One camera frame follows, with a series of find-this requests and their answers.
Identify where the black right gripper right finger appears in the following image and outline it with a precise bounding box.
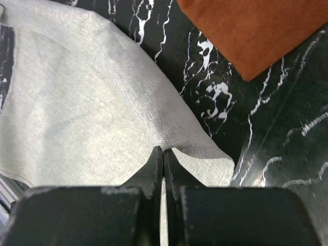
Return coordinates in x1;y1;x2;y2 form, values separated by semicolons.
163;150;320;245

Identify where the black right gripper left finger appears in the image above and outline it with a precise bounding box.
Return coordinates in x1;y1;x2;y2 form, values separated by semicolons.
1;147;163;245

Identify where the grey cloth napkin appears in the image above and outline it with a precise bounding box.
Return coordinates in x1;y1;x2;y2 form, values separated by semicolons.
1;1;234;187

